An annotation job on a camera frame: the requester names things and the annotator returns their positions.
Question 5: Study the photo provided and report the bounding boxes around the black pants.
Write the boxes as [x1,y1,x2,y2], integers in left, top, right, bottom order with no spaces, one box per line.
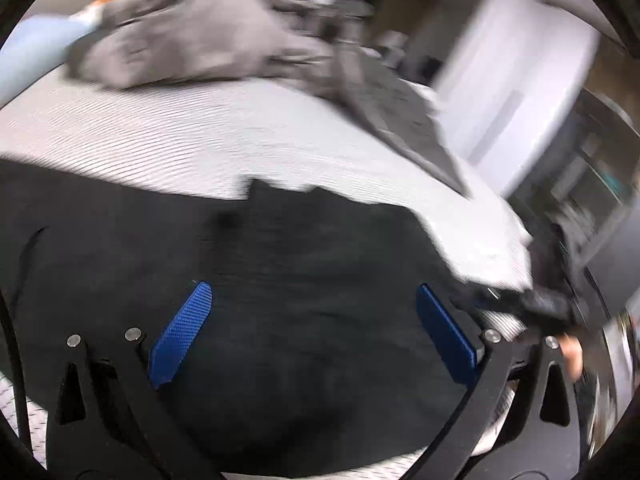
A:
[1,160,464,478]

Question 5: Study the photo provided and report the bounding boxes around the right hand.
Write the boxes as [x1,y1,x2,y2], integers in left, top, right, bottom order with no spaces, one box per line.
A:
[558,335,584,382]

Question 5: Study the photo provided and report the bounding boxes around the white patterned mattress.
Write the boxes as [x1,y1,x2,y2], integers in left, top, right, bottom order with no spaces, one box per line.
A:
[0,66,534,480]

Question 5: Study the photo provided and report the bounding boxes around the light blue pillow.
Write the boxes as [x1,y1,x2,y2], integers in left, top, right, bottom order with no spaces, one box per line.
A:
[0,14,96,106]

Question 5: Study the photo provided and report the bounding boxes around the grey jacket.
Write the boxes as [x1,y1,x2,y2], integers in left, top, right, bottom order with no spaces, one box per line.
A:
[66,0,466,193]

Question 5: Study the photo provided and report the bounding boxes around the orange white small object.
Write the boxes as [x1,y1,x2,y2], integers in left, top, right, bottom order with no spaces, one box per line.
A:
[70,0,113,27]

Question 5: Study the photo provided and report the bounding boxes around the black cable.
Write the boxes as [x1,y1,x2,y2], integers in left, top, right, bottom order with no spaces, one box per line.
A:
[0,224,49,456]

